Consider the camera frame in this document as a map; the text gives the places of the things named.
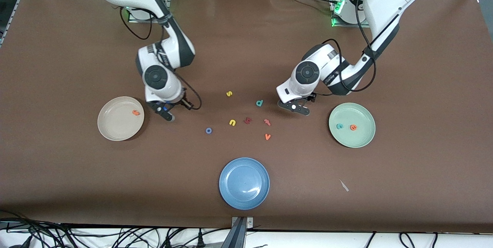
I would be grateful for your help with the maroon foam letter k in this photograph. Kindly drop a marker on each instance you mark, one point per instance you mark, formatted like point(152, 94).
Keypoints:
point(247, 120)

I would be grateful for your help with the brown table cover sheet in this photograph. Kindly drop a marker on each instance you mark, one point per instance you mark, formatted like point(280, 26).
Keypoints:
point(246, 47)

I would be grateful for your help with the blue round plate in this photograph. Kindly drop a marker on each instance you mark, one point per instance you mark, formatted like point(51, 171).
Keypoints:
point(244, 183)

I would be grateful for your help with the silver camera mount bracket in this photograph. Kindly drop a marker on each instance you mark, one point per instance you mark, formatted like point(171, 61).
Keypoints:
point(249, 223)

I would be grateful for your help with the pink foam letter t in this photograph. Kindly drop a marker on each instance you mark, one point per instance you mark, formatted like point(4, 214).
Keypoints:
point(267, 122)

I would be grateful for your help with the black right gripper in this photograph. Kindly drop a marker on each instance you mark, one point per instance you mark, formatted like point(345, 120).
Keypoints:
point(184, 103)

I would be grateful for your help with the beige round plate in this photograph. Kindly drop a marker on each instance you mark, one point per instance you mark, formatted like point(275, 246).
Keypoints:
point(115, 121)

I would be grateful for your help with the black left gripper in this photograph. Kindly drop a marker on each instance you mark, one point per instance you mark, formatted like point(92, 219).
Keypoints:
point(311, 97)

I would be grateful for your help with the dark metal camera pole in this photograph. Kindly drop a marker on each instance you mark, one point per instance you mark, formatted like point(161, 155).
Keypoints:
point(237, 236)

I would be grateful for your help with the light green round plate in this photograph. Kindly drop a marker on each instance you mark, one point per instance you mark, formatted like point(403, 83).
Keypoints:
point(358, 136)

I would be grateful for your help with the white paper scrap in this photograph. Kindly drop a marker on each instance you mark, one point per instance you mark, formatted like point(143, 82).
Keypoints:
point(344, 185)

